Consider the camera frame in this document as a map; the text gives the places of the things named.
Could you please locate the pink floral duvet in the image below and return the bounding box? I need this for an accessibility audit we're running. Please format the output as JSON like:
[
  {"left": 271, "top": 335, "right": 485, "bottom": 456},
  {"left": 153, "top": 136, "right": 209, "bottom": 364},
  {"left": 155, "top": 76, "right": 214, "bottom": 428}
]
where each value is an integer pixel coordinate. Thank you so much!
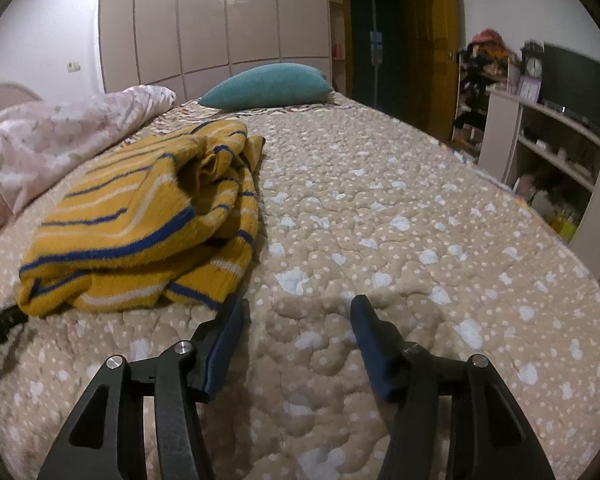
[{"left": 0, "top": 85, "right": 177, "bottom": 249}]

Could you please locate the pile of clothes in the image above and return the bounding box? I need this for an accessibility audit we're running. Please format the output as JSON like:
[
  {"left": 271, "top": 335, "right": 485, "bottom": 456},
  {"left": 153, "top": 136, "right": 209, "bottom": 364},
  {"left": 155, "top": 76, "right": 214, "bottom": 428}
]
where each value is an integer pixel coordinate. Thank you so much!
[{"left": 467, "top": 29, "right": 519, "bottom": 79}]

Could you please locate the white shelf unit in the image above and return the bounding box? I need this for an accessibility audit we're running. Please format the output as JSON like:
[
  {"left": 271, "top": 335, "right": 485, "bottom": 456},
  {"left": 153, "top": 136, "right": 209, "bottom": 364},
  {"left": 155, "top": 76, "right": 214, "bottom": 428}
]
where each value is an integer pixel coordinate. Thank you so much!
[{"left": 452, "top": 50, "right": 600, "bottom": 286}]

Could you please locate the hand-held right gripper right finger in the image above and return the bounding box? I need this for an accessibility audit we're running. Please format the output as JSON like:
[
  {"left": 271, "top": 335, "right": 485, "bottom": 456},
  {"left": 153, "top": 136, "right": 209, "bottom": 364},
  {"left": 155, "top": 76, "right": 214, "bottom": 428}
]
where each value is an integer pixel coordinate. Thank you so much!
[{"left": 350, "top": 294, "right": 557, "bottom": 480}]

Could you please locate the beige wardrobe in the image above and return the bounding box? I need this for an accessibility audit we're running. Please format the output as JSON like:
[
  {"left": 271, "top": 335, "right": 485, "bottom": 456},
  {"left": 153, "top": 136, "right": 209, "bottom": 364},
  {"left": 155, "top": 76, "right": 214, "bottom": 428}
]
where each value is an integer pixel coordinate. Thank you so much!
[{"left": 99, "top": 0, "right": 332, "bottom": 104}]

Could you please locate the dark table clock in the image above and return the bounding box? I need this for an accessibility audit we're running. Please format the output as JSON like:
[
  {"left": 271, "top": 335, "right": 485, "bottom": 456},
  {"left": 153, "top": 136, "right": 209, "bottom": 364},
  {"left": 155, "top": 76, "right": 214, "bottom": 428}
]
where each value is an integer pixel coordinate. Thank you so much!
[{"left": 521, "top": 40, "right": 546, "bottom": 82}]

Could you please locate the black television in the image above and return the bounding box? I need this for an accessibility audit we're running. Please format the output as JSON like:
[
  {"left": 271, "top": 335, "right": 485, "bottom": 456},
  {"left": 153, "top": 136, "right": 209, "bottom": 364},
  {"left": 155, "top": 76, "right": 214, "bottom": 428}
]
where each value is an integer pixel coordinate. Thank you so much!
[{"left": 542, "top": 42, "right": 600, "bottom": 147}]

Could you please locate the yellow wooden door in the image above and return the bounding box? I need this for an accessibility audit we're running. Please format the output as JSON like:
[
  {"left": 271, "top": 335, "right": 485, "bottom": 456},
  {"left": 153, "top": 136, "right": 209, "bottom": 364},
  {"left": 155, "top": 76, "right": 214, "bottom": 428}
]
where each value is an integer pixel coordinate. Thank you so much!
[{"left": 409, "top": 0, "right": 459, "bottom": 144}]

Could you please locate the zigzag patterned bedspread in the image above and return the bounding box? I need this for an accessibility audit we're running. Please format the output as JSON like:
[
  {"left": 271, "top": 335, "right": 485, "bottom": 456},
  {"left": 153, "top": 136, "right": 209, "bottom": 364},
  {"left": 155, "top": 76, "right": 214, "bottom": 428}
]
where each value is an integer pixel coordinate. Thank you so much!
[{"left": 172, "top": 91, "right": 363, "bottom": 122}]

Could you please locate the beige spotted quilt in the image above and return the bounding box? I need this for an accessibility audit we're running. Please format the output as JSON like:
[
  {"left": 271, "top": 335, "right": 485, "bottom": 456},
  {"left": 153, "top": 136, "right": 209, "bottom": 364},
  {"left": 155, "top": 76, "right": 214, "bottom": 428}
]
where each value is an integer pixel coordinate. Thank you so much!
[{"left": 0, "top": 102, "right": 600, "bottom": 480}]

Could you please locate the yellow striped sweater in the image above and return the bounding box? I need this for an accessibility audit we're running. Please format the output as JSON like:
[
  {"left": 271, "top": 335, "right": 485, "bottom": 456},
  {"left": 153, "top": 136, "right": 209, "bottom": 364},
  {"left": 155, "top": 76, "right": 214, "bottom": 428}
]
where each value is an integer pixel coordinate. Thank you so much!
[{"left": 19, "top": 119, "right": 266, "bottom": 317}]

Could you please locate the teal pillow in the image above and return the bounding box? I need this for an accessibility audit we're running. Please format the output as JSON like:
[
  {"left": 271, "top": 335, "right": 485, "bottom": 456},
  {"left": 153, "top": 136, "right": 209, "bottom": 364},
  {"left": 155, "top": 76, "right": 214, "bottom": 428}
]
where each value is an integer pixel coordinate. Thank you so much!
[{"left": 198, "top": 63, "right": 334, "bottom": 110}]

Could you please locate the purple photo frame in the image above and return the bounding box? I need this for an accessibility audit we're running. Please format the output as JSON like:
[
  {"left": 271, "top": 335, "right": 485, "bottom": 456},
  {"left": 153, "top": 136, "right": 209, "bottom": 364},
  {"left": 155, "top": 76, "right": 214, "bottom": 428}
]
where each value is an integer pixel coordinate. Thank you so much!
[{"left": 517, "top": 76, "right": 541, "bottom": 102}]

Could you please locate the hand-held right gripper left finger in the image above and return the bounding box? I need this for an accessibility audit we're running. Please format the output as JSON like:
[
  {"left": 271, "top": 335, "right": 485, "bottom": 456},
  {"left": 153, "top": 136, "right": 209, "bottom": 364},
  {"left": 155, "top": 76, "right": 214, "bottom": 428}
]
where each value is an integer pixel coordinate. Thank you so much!
[{"left": 36, "top": 297, "right": 252, "bottom": 480}]

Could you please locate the rounded pink headboard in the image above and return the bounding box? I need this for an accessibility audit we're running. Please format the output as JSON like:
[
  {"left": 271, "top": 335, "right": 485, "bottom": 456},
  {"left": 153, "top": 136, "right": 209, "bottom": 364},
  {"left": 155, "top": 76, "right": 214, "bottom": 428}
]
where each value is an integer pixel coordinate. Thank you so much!
[{"left": 0, "top": 81, "right": 44, "bottom": 112}]

